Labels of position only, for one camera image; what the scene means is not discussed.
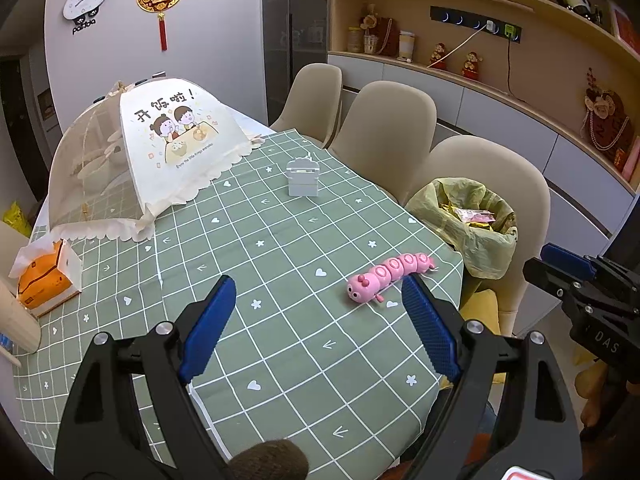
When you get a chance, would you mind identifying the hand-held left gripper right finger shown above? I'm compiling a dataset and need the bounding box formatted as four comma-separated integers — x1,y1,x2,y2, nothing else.
400,272,585,480

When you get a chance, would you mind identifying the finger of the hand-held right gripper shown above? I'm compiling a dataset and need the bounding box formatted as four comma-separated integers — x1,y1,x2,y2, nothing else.
522,257,582,302
541,242,596,279

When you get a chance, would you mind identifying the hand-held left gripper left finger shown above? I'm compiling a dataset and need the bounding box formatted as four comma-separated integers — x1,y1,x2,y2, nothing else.
54,274,238,480

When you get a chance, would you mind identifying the yellow-green trash bag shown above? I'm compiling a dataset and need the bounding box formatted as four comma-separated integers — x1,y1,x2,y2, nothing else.
404,177,518,306

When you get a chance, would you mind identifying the pink snack packet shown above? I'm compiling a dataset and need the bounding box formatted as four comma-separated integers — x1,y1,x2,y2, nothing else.
457,208,496,226

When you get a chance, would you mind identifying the person's right hand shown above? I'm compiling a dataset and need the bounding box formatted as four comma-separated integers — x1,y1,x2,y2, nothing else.
574,356,624,427

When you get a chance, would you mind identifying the person's left hand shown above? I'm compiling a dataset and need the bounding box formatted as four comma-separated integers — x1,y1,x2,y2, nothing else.
227,439,311,480

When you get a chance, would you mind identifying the yellow seat cushion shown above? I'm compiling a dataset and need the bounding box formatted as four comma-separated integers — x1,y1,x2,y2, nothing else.
460,290,501,336

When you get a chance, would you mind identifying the pink caterpillar toy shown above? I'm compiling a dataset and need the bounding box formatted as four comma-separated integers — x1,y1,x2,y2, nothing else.
346,253,437,305

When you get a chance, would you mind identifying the green checked tablecloth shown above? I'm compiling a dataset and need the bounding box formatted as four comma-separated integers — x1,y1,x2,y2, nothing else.
11,130,466,471

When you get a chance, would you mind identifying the beige chair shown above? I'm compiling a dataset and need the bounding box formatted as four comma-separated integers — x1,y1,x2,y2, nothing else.
327,81,438,206
269,63,343,148
404,135,551,338

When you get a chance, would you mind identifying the red packet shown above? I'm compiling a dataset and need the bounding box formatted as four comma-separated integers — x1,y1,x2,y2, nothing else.
612,135,640,181

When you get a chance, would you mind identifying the brown bag with pearls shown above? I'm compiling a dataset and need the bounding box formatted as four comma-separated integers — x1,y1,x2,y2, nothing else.
580,67,636,166

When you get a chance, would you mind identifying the orange white tissue box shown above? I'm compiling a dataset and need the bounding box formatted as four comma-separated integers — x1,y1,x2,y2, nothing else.
9,237,83,317

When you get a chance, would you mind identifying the grey toothpick holder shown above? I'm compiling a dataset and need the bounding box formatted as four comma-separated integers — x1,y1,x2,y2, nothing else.
286,151,321,197

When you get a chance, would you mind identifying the mesh food cover cartoon print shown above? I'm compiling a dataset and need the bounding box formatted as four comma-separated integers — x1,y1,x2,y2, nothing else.
47,76,266,242

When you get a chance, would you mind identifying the yellow plastic bag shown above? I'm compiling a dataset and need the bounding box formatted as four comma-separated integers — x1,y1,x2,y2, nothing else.
2,201,33,238

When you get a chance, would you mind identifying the black power strip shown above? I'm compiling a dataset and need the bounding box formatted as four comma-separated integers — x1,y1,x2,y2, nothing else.
430,5,523,42

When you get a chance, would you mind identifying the brown bag with flowers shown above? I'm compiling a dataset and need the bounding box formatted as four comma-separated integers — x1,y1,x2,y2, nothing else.
360,4,401,57

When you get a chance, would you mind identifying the dark glass cabinet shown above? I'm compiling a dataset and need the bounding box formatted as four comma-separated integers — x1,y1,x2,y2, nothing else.
261,0,331,133

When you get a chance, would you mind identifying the wooden wall shelf unit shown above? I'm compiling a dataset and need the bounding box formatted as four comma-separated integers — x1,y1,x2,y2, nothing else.
327,0,640,271

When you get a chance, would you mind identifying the cream mug with handle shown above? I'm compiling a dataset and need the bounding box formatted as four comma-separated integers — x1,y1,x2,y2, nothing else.
0,277,42,368

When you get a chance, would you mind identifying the black power cable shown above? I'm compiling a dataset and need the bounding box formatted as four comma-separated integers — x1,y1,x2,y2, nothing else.
506,37,526,98

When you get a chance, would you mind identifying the red picture frame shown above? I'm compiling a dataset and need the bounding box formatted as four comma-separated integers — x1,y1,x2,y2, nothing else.
607,0,640,56

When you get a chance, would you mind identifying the white charger cable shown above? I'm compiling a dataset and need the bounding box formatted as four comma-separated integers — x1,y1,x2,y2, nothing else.
427,27,493,68

